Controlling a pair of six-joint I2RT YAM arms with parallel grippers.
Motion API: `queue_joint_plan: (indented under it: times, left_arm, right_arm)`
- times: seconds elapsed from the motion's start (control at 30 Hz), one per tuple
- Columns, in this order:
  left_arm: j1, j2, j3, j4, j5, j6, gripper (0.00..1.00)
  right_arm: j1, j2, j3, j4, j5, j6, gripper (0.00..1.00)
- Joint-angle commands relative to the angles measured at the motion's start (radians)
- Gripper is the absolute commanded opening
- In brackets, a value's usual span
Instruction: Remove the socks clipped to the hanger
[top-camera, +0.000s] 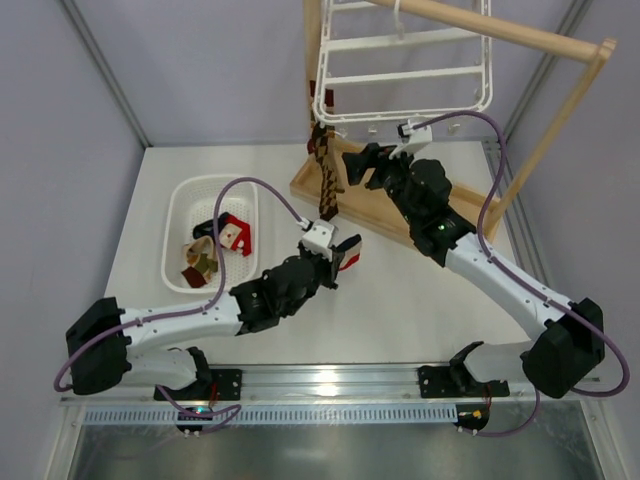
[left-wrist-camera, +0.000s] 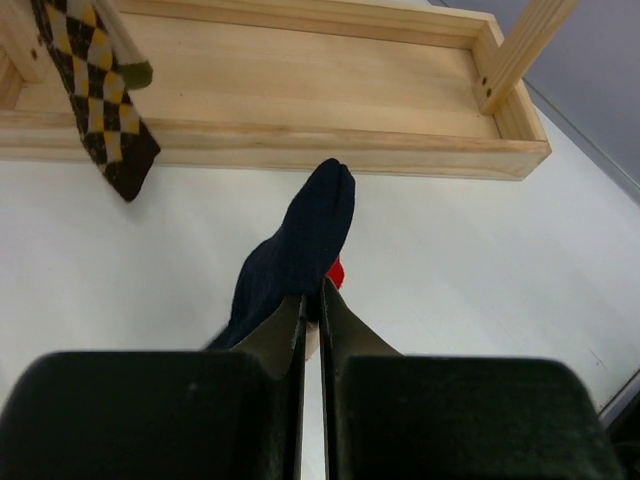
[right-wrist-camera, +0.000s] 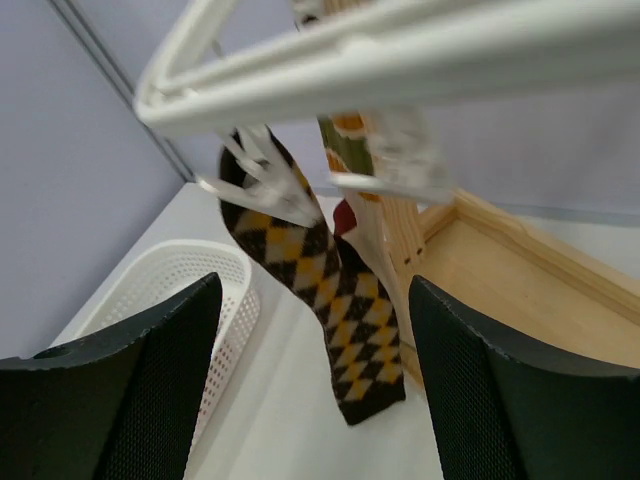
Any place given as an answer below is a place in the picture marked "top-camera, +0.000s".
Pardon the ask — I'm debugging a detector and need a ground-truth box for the navy sock beige red toe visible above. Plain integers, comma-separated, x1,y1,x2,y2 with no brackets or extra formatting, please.
335,234,362,271

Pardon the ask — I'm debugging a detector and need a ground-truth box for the beige striped green sock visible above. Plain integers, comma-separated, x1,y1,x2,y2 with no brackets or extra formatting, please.
181,236,219,289

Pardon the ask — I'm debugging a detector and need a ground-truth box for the navy blue sock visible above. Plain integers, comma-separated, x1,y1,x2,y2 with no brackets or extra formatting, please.
192,212,235,252

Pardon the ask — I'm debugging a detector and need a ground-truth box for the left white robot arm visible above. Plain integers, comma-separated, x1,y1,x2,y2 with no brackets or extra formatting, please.
54,235,362,399

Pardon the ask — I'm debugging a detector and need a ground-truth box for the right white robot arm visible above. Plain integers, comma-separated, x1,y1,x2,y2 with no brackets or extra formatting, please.
342,143,605,399

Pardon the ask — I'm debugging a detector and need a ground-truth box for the white plastic clip hanger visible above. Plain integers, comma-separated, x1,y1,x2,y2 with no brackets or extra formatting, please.
302,1,494,137

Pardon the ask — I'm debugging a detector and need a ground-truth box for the brown argyle sock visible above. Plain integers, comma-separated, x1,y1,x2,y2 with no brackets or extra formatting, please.
306,110,340,221

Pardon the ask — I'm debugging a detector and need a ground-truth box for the wooden rack with tray base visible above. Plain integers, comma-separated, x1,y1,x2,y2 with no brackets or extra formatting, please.
290,1,616,245

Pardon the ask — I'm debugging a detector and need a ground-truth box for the white perforated plastic basket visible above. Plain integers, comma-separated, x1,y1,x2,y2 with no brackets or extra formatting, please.
161,175,259,296

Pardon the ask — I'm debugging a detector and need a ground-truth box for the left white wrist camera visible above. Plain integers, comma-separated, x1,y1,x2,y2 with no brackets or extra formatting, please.
301,219,338,259

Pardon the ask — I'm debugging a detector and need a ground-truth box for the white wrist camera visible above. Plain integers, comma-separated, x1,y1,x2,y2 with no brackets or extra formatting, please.
301,219,338,259
389,117,433,159

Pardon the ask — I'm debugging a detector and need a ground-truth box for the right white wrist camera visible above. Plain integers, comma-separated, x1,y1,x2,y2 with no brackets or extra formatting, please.
389,117,433,159

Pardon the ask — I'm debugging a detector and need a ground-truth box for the aluminium mounting rail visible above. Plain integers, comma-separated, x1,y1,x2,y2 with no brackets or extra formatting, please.
71,364,524,402

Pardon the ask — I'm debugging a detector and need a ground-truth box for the slotted grey cable duct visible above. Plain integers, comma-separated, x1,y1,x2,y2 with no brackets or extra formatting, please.
83,403,458,427

